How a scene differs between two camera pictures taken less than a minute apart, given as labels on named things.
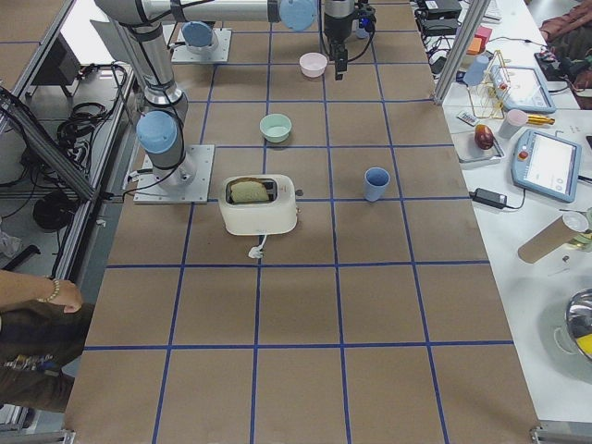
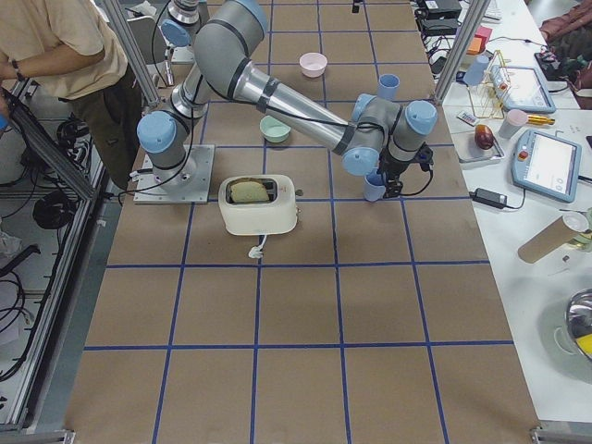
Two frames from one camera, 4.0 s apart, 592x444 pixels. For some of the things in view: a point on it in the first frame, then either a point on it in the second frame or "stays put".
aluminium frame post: x=476 y=12 stays put
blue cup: x=364 y=28 -> x=388 y=85
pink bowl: x=313 y=64 stays put
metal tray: x=468 y=152 stays put
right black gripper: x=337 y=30 -> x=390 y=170
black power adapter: x=487 y=197 stays put
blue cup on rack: x=474 y=74 stays put
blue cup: x=376 y=179 stays put
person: x=43 y=323 -> x=58 y=48
